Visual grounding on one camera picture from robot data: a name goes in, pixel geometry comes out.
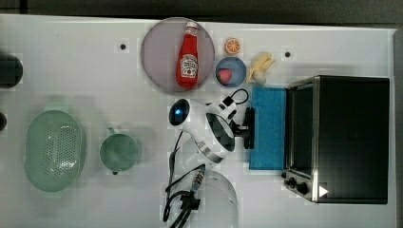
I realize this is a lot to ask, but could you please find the red ketchup bottle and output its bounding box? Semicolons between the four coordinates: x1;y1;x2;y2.
176;21;199;88

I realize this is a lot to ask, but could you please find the black oven knob lower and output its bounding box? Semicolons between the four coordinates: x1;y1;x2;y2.
296;182;309;195

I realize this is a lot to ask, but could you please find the small black cup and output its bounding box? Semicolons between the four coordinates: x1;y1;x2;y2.
0;112;7;131

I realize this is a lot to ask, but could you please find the peeled banana toy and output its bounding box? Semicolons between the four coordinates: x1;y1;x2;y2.
245;52;276;85

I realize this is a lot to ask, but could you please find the green colander basket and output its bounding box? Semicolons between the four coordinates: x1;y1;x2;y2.
24;109;86;193

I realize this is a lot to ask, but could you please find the orange slice toy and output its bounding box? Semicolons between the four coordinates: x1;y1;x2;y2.
224;38;240;55

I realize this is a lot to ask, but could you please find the black oven knob upper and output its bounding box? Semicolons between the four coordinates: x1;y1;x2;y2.
284;178;297;188

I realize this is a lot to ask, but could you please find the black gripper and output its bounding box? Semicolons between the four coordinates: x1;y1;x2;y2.
230;122;248;138

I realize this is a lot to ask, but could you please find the black toaster oven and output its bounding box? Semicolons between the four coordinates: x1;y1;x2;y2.
281;75;390;204

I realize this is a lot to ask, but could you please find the blue oven door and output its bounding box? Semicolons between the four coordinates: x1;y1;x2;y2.
249;86;286;170

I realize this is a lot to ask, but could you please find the large black cup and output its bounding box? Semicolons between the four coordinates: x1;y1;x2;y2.
0;54;23;88

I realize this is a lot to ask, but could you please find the pink strawberry toy in bowl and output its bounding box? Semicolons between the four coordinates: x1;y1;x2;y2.
217;68;233;85

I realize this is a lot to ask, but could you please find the grey round plate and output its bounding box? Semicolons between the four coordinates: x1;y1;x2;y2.
141;17;215;93

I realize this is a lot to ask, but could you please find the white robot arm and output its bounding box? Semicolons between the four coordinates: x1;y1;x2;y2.
163;98;254;228

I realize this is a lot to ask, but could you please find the black oven knob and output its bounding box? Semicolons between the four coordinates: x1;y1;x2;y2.
296;182;309;195
284;178;297;188

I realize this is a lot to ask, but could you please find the green mug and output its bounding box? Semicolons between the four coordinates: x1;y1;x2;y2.
100;127;140;175

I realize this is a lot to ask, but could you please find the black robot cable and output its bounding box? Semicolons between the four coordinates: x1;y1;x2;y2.
162;88;250;228

